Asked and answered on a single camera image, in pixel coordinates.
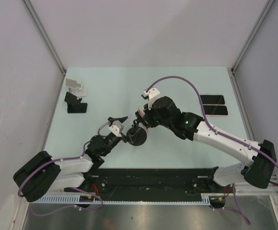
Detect black round-base phone stand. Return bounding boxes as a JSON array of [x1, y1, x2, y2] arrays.
[[127, 119, 148, 146]]

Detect black folding phone stand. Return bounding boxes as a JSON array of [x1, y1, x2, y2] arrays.
[[64, 92, 88, 114]]

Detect dark blue phone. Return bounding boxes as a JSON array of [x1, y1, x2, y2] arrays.
[[200, 94, 225, 105]]

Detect pink phone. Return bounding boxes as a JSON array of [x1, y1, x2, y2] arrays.
[[135, 103, 151, 131], [203, 104, 229, 116]]

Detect silver phone stand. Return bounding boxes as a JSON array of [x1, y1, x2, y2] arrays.
[[65, 78, 88, 98]]

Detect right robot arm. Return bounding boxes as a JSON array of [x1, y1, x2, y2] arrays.
[[136, 96, 276, 192]]

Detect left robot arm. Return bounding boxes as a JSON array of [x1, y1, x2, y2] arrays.
[[13, 117, 147, 202]]

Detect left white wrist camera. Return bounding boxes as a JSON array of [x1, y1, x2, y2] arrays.
[[108, 120, 124, 138]]

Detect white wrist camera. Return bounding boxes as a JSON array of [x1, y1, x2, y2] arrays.
[[141, 88, 162, 110], [108, 120, 124, 138]]

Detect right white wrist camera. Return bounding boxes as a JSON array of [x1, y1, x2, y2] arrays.
[[141, 88, 162, 110]]

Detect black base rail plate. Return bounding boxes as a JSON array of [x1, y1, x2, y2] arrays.
[[77, 168, 232, 196]]

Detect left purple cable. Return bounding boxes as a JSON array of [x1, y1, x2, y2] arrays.
[[18, 121, 111, 216]]

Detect purple cable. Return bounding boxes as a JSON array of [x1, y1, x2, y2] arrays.
[[146, 75, 278, 226], [18, 121, 111, 216]]

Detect white slotted cable duct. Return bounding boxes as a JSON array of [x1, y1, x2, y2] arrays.
[[37, 194, 213, 206]]

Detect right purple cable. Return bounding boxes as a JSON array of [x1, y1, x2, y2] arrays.
[[146, 75, 278, 226]]

